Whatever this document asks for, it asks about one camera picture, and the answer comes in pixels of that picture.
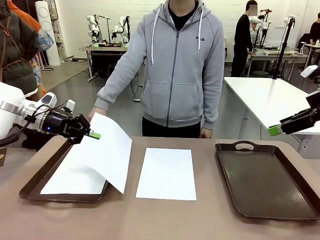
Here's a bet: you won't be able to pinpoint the black undershirt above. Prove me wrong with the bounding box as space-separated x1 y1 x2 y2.
167 0 198 32

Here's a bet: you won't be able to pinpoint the grey zip hoodie torso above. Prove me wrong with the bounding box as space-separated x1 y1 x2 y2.
107 0 225 129

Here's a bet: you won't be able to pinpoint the person's right forearm grey sleeve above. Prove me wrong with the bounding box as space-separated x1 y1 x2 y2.
96 72 133 117

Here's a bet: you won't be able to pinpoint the white standing air conditioner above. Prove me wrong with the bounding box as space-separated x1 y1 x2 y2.
34 0 62 67

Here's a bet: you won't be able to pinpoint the person's left forearm grey sleeve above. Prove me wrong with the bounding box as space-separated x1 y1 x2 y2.
203 82 225 131

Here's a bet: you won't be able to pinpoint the bystander in orange clothing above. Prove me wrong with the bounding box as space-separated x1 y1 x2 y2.
7 0 55 97

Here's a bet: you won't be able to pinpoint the brown cardboard piece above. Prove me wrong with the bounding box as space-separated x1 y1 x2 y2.
0 147 8 168

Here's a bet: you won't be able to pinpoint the person's black trousers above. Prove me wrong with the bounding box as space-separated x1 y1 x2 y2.
141 115 203 138

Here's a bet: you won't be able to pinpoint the person's right hand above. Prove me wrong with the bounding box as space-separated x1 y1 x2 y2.
87 106 108 122

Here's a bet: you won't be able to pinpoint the brown plastic tray with handles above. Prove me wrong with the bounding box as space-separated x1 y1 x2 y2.
214 140 320 221
19 139 110 204

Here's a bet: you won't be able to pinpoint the grey lab workbench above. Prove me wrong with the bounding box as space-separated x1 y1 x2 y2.
79 45 131 83

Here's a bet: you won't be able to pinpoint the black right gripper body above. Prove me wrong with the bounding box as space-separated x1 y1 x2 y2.
306 89 320 121

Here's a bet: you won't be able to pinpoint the bystander in olive jacket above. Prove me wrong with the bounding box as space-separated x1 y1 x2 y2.
0 0 41 87

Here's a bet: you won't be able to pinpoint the white A4 paper sheet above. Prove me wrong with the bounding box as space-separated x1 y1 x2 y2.
74 112 133 195
39 146 109 196
135 147 198 202

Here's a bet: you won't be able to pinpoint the bystander in black clothes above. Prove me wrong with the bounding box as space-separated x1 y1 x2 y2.
230 0 258 78

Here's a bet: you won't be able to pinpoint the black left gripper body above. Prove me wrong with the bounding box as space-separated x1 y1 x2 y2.
41 109 78 140

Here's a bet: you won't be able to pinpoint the seated person in black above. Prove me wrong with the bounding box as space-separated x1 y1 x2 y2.
309 21 320 45

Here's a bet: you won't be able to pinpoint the black camera stand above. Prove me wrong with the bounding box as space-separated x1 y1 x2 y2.
271 16 297 80

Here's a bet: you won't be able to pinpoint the long lab bench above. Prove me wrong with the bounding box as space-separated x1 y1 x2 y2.
246 47 310 78

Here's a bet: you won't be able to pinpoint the person's left hand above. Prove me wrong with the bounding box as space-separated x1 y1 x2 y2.
201 127 214 140

